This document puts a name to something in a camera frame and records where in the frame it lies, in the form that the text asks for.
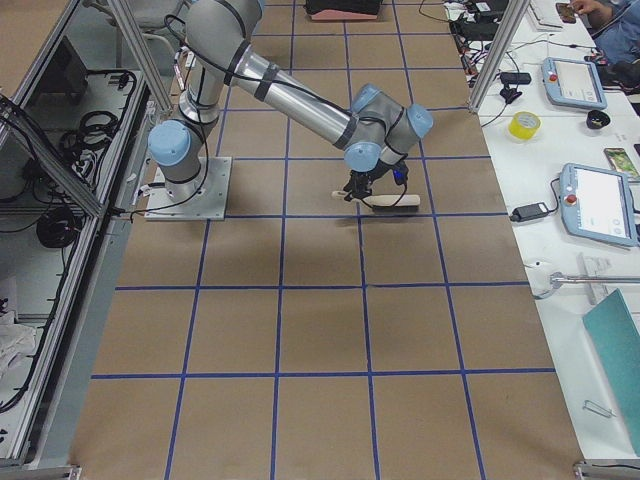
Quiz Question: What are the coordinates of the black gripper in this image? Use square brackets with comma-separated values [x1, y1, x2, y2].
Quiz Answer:
[343, 161, 391, 201]

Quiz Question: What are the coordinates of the white hand brush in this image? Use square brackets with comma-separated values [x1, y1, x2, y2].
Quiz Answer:
[331, 190, 421, 211]

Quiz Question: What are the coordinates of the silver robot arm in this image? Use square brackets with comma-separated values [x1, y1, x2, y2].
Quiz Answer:
[148, 1, 433, 208]

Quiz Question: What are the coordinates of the black bag lined bin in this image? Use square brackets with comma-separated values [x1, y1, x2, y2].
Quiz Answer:
[304, 0, 382, 21]

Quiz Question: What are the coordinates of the black power adapter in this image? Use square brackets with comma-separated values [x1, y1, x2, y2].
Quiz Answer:
[509, 202, 555, 223]

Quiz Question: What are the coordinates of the yellow tape roll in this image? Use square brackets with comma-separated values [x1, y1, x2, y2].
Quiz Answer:
[508, 111, 541, 141]

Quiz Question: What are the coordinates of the blue teach pendant upper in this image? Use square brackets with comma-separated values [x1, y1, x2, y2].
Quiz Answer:
[541, 57, 608, 110]

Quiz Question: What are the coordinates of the blue teach pendant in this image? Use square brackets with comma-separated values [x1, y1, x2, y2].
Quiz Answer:
[541, 57, 608, 110]
[558, 163, 639, 247]

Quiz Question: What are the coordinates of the blue teach pendant lower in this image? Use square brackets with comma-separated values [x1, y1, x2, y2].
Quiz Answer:
[558, 163, 639, 247]

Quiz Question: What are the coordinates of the small black bowl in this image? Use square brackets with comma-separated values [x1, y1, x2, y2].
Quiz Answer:
[585, 110, 611, 130]

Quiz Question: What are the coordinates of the green cutting mat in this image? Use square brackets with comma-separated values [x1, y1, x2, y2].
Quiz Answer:
[582, 289, 639, 455]

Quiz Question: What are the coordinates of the white crumpled cloth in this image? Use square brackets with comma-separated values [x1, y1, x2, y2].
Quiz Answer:
[0, 274, 37, 401]

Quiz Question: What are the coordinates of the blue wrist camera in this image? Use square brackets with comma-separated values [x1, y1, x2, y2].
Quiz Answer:
[392, 161, 409, 186]

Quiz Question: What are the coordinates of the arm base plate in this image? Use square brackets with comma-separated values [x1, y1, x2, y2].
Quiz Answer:
[144, 156, 232, 221]

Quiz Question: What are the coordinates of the aluminium frame post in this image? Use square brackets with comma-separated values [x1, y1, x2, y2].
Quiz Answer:
[468, 0, 530, 113]

